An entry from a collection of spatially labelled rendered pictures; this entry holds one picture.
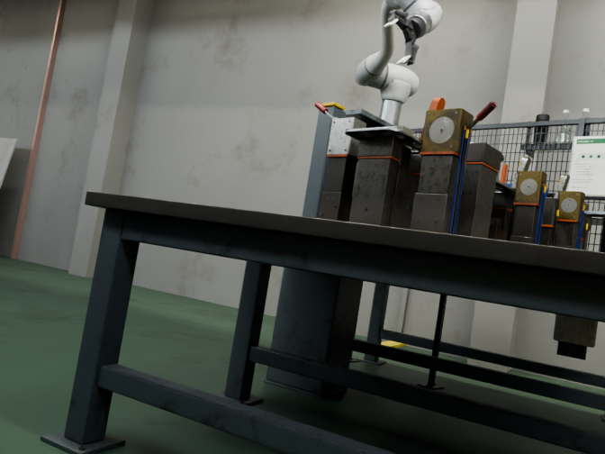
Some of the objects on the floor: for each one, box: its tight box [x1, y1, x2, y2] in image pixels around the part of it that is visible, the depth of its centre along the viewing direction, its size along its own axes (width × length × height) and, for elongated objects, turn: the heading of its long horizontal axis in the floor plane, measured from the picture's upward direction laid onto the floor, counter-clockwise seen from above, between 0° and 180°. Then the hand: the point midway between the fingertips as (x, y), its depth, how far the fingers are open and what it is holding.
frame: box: [41, 209, 605, 454], centre depth 227 cm, size 256×161×66 cm
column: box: [264, 268, 362, 399], centre depth 266 cm, size 31×31×66 cm
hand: (394, 44), depth 192 cm, fingers open, 13 cm apart
